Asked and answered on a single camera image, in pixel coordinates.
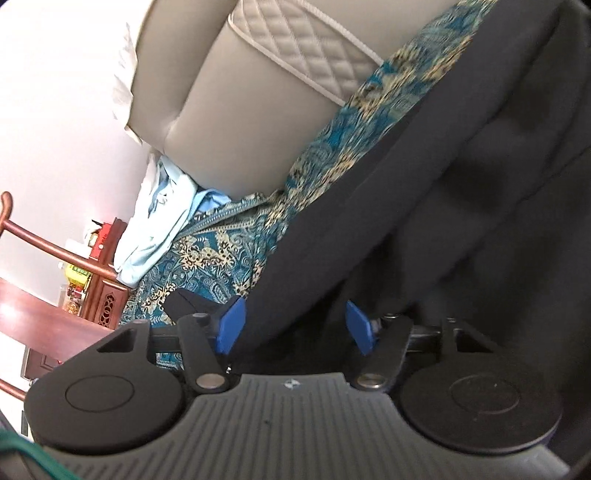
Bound black pants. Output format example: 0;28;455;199
230;1;590;463

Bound blue paisley sofa cover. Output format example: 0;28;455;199
120;1;492;327

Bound carved wooden side cabinet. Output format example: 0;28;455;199
21;218;129;380

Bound light blue crumpled garment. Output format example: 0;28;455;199
113;153;230;288

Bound red box on cabinet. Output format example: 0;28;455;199
88;222;112;260

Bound yellow green snack package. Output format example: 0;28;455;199
61;263;92;316

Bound dark red wooden chair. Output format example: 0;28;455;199
0;191;122;402

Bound beige leather sofa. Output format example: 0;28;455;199
127;1;449;198

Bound green cable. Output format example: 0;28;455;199
0;428;82;480

